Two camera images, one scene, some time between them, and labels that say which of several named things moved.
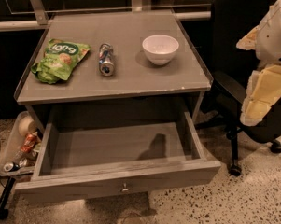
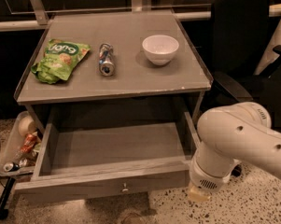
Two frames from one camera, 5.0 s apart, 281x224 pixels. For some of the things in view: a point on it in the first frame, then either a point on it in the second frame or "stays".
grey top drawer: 80,161 stays
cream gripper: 274,43 to 204,180
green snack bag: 58,60 stays
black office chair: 234,14 stays
